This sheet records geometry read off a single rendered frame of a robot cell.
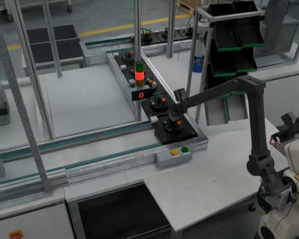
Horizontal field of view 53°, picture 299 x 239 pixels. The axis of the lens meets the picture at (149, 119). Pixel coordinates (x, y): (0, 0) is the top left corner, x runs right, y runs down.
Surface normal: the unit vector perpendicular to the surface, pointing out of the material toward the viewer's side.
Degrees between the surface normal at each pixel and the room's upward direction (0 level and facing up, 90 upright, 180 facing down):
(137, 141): 0
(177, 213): 0
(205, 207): 0
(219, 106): 45
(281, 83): 90
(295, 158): 90
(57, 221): 90
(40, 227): 91
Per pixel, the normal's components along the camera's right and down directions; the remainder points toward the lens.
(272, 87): 0.34, 0.60
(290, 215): -0.89, 0.28
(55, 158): 0.01, -0.77
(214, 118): 0.13, -0.11
